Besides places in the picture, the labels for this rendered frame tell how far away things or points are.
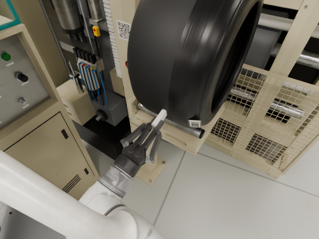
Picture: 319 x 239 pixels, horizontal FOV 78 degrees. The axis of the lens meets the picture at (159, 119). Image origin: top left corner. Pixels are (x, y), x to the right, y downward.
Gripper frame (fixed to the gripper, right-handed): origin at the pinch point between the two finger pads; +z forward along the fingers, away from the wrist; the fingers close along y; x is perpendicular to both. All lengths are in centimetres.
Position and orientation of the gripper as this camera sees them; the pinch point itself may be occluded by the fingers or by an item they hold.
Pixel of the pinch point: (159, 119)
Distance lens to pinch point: 65.7
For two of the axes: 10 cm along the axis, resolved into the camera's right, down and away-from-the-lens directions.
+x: 1.4, 4.9, 8.6
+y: -8.3, -4.2, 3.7
